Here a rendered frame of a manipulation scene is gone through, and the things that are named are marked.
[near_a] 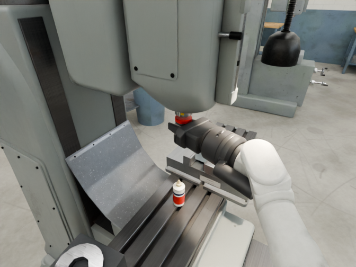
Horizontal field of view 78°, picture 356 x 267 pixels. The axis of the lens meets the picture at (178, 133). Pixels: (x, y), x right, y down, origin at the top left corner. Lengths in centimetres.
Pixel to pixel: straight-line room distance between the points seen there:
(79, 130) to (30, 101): 18
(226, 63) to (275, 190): 26
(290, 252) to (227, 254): 49
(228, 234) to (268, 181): 52
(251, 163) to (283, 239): 13
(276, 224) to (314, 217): 183
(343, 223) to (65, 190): 203
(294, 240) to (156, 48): 40
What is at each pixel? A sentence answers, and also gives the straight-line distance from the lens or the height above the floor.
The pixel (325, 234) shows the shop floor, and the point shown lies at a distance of 216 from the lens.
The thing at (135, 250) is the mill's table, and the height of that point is 92.
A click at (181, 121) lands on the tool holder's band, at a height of 127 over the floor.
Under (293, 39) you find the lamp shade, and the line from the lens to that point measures 51.
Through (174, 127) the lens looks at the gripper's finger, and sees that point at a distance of 59.
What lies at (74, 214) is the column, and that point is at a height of 80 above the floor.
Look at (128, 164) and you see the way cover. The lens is 97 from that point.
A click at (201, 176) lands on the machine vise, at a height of 97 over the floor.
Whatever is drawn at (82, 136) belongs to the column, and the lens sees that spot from 86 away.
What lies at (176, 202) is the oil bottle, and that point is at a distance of 79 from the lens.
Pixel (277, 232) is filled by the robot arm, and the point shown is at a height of 124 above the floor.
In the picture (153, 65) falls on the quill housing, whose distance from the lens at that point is 47.
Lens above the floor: 155
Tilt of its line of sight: 33 degrees down
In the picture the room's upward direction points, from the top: straight up
